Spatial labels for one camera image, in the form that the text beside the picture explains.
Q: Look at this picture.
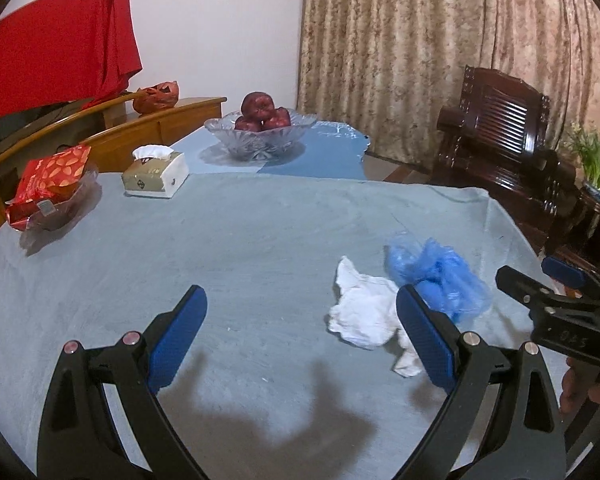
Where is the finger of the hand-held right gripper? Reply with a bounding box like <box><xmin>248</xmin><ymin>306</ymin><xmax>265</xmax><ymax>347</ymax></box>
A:
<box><xmin>541</xmin><ymin>255</ymin><xmax>600</xmax><ymax>304</ymax></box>
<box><xmin>496</xmin><ymin>265</ymin><xmax>557</xmax><ymax>314</ymax></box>

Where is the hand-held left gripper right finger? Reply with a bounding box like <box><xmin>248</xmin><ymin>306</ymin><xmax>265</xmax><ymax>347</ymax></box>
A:
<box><xmin>394</xmin><ymin>283</ymin><xmax>567</xmax><ymax>480</ymax></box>

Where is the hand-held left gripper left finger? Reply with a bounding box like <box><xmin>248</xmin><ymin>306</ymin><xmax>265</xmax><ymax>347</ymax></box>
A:
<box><xmin>36</xmin><ymin>284</ymin><xmax>211</xmax><ymax>480</ymax></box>

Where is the blue plastic cover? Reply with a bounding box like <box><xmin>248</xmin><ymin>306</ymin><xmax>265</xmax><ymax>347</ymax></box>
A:
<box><xmin>384</xmin><ymin>232</ymin><xmax>493</xmax><ymax>323</ymax></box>

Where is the large white tissue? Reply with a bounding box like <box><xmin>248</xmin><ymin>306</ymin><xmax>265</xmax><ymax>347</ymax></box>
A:
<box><xmin>326</xmin><ymin>256</ymin><xmax>423</xmax><ymax>378</ymax></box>

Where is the person's right hand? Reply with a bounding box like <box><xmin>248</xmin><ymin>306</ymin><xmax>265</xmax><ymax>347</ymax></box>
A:
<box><xmin>559</xmin><ymin>356</ymin><xmax>600</xmax><ymax>415</ymax></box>

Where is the dark wooden side table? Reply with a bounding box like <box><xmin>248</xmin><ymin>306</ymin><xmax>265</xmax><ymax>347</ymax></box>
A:
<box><xmin>545</xmin><ymin>187</ymin><xmax>600</xmax><ymax>281</ymax></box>

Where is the potted green plant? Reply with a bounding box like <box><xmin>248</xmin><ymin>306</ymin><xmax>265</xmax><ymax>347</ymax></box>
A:
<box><xmin>562</xmin><ymin>122</ymin><xmax>600</xmax><ymax>203</ymax></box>

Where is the dark wooden slatted armchair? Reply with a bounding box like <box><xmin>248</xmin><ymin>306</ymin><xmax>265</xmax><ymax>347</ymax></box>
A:
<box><xmin>432</xmin><ymin>65</ymin><xmax>578</xmax><ymax>256</ymax></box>

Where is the tissue box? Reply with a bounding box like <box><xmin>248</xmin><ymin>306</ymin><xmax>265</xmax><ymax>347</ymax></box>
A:
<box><xmin>121</xmin><ymin>144</ymin><xmax>190</xmax><ymax>199</ymax></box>

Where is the glass dish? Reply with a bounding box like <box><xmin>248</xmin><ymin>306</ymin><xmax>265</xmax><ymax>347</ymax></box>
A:
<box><xmin>17</xmin><ymin>162</ymin><xmax>101</xmax><ymax>233</ymax></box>

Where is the light wooden cabinet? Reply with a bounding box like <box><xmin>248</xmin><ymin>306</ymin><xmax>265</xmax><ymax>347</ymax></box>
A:
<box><xmin>0</xmin><ymin>95</ymin><xmax>228</xmax><ymax>251</ymax></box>

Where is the glass fruit bowl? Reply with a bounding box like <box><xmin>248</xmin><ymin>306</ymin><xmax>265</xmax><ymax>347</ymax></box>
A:
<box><xmin>203</xmin><ymin>107</ymin><xmax>318</xmax><ymax>162</ymax></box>

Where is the red snack packet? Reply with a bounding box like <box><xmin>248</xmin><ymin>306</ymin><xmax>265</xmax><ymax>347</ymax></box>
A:
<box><xmin>5</xmin><ymin>144</ymin><xmax>92</xmax><ymax>232</ymax></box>

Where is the small red bag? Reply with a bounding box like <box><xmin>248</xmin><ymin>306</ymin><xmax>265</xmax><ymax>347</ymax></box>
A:
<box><xmin>132</xmin><ymin>81</ymin><xmax>181</xmax><ymax>115</ymax></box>

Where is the large red apple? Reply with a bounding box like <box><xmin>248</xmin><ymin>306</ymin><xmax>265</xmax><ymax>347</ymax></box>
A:
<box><xmin>241</xmin><ymin>91</ymin><xmax>275</xmax><ymax>121</ymax></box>

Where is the black television screen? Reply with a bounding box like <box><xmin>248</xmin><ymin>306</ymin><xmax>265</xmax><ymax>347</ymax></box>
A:
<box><xmin>0</xmin><ymin>97</ymin><xmax>98</xmax><ymax>163</ymax></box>

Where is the beige patterned curtain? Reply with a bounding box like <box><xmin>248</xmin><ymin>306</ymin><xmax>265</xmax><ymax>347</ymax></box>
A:
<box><xmin>296</xmin><ymin>0</ymin><xmax>600</xmax><ymax>181</ymax></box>

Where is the red cloth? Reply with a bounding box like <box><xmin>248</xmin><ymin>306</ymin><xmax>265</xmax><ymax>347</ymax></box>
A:
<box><xmin>0</xmin><ymin>0</ymin><xmax>143</xmax><ymax>126</ymax></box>

